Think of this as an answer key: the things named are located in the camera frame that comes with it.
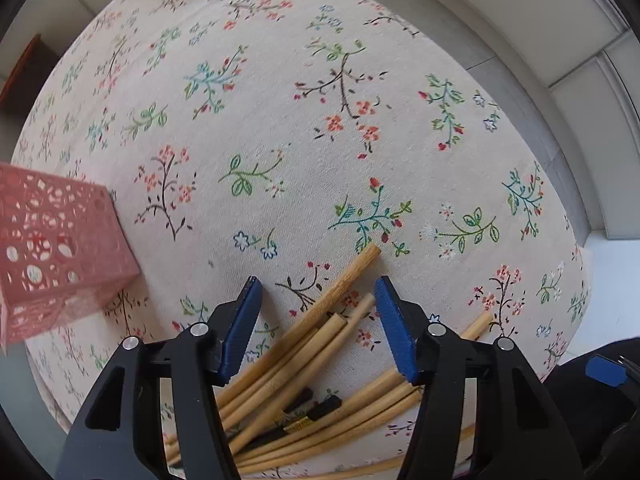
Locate pink perforated utensil holder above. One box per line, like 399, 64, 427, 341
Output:
0, 164, 140, 350

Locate floral tablecloth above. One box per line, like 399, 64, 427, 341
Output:
12, 0, 591, 444

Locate black chopstick gold band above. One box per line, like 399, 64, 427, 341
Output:
246, 387, 314, 450
278, 394, 343, 434

